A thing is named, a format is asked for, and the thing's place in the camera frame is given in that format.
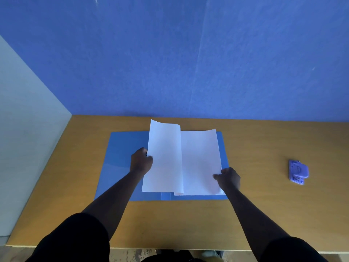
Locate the person's right hand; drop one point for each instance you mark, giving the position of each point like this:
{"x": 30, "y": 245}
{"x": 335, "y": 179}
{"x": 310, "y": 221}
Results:
{"x": 230, "y": 178}

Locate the person's left hand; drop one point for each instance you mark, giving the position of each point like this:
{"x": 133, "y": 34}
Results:
{"x": 139, "y": 163}

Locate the person's left fingers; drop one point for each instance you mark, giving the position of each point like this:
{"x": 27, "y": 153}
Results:
{"x": 145, "y": 152}

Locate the person's right thumb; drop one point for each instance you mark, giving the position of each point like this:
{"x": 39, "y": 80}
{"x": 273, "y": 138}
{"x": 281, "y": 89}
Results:
{"x": 217, "y": 176}

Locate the curled white paper sheet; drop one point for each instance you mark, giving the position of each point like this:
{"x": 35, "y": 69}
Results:
{"x": 163, "y": 160}

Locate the person's left forearm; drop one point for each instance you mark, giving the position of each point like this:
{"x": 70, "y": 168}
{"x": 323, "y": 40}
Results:
{"x": 117, "y": 199}

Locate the person's right forearm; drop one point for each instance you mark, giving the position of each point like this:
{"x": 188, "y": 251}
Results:
{"x": 250, "y": 218}

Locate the blue paper folder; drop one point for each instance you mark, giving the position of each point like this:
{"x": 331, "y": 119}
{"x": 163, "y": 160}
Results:
{"x": 120, "y": 160}

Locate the purple hole punch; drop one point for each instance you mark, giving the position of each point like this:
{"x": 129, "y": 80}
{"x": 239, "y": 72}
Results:
{"x": 298, "y": 171}

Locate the person's dark trousers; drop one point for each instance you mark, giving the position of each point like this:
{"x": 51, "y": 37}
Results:
{"x": 177, "y": 256}

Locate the black right shirt sleeve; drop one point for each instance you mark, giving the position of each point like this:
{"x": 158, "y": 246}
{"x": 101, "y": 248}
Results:
{"x": 293, "y": 251}

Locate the black shirt sleeve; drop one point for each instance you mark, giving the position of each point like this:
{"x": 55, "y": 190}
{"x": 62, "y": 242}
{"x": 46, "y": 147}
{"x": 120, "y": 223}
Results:
{"x": 293, "y": 251}
{"x": 73, "y": 240}

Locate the black left shirt sleeve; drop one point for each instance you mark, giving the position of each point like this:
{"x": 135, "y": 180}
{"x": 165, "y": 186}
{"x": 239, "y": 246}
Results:
{"x": 73, "y": 240}

